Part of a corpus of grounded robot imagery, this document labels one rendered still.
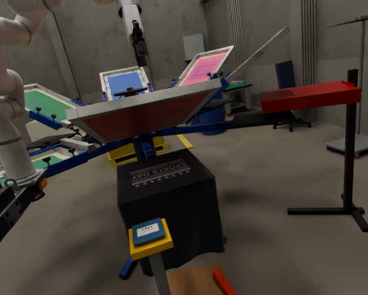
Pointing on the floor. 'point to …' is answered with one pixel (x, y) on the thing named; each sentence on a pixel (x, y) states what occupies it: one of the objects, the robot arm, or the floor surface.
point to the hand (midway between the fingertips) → (142, 58)
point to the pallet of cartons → (133, 151)
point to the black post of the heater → (349, 208)
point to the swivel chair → (287, 82)
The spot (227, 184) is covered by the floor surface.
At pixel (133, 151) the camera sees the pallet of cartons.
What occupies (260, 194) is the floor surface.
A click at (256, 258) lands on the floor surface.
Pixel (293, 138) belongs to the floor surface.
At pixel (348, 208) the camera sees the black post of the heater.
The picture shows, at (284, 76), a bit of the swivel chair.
